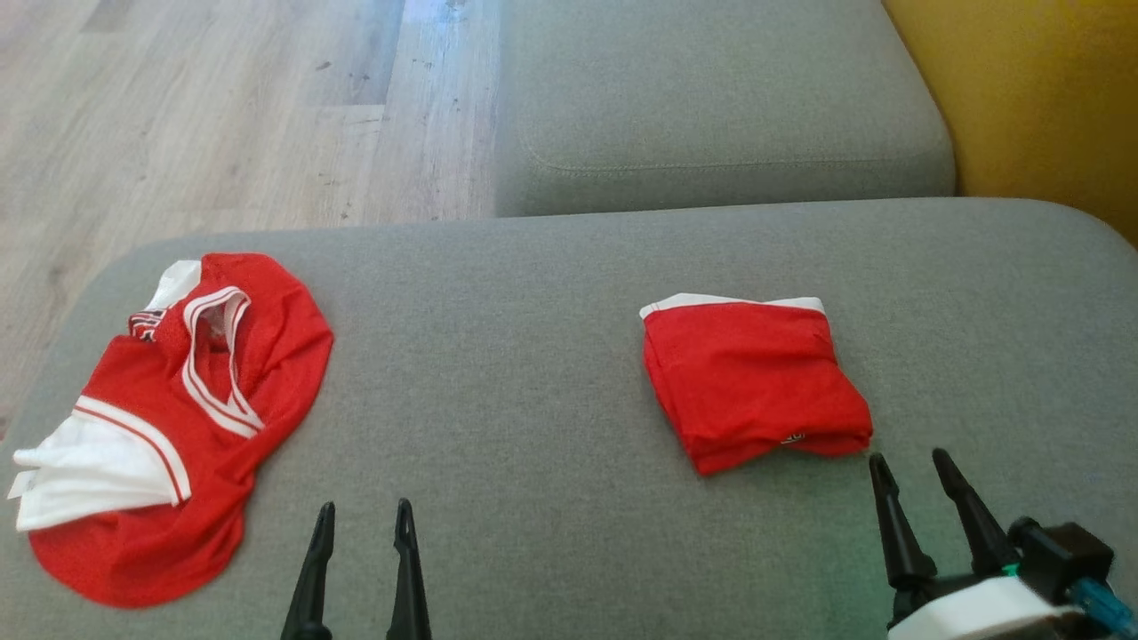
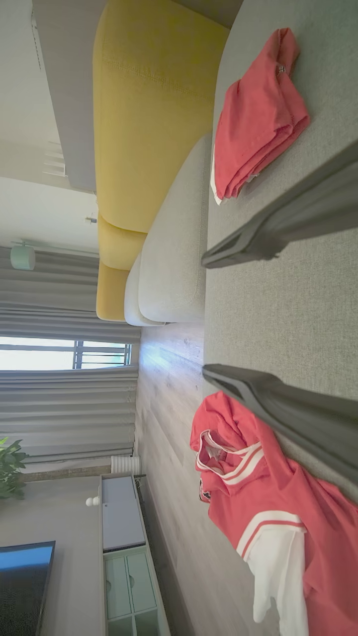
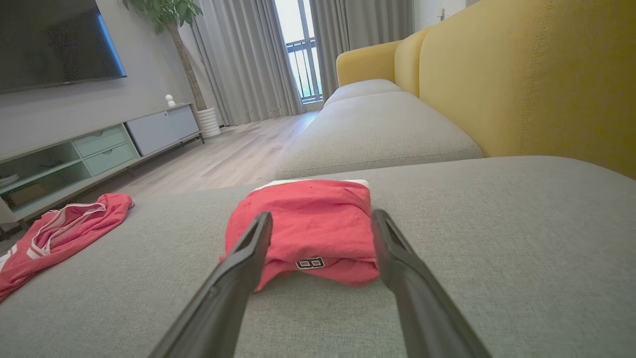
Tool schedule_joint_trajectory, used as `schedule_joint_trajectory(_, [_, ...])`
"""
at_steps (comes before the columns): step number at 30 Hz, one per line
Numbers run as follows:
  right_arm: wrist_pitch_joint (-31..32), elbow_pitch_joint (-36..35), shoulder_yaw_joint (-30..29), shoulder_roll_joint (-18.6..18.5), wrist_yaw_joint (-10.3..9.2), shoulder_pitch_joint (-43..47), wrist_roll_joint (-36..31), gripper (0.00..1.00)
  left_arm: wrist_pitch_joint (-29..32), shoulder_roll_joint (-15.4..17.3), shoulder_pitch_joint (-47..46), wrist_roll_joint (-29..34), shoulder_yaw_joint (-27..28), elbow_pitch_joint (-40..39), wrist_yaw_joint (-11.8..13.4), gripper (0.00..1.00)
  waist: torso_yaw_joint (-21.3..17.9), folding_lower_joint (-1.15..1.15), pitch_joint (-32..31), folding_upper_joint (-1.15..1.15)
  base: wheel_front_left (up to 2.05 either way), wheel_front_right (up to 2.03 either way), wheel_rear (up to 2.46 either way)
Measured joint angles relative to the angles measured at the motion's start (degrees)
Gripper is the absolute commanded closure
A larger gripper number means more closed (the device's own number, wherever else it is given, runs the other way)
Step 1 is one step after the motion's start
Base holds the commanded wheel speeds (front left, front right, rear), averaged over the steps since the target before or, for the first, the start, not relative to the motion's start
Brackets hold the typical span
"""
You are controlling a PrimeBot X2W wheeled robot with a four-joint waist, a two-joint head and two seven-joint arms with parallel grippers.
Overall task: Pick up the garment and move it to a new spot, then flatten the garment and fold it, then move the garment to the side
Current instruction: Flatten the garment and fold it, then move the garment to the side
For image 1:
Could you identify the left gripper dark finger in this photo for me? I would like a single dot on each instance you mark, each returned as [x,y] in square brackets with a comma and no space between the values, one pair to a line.
[311,587]
[409,587]

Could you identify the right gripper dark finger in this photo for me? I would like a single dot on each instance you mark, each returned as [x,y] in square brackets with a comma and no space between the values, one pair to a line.
[978,529]
[900,542]

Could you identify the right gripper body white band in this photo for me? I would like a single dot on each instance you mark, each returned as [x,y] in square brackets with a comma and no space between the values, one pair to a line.
[969,618]

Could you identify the red jersey white sleeves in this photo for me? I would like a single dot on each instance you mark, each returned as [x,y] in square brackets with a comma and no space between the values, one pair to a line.
[267,356]

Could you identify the large grey sofa seat cushion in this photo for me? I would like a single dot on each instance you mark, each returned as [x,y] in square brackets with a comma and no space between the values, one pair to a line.
[533,400]

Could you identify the yellow sofa backrest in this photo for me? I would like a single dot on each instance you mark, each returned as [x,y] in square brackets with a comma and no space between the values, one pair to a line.
[1049,89]

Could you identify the small grey sofa seat cushion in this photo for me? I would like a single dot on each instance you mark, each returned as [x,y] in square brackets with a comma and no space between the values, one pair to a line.
[711,89]

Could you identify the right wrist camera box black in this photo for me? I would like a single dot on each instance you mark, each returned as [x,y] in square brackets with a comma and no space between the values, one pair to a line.
[1062,551]

